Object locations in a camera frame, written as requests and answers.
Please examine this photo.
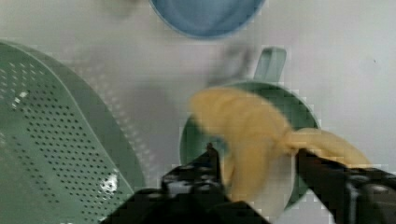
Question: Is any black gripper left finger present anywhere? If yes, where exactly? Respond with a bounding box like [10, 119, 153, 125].
[161, 143, 224, 198]

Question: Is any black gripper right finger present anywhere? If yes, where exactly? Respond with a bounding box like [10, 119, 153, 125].
[296, 149, 396, 224]

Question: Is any yellow plush peeled banana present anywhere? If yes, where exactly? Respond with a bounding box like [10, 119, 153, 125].
[189, 87, 373, 218]

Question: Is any green mug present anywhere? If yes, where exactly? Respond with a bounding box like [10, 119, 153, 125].
[179, 48, 318, 210]

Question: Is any green perforated colander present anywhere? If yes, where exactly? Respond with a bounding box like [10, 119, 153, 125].
[1, 41, 145, 224]

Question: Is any blue bowl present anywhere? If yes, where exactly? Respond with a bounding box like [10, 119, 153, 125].
[149, 0, 267, 39]

